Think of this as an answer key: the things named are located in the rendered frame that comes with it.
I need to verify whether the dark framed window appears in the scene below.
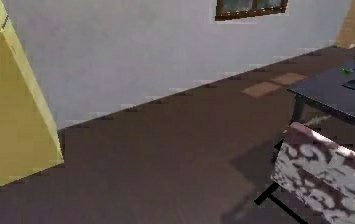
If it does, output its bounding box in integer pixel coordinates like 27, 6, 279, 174
214, 0, 289, 22

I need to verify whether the maroon white patterned chair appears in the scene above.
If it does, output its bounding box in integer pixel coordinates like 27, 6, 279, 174
253, 121, 355, 224

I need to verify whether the yellow cupboard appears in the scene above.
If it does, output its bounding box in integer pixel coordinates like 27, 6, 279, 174
0, 0, 65, 193

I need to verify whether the black table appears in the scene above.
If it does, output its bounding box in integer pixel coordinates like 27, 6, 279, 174
286, 56, 355, 133

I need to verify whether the flat black object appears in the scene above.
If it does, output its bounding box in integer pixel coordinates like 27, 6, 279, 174
341, 79, 355, 91

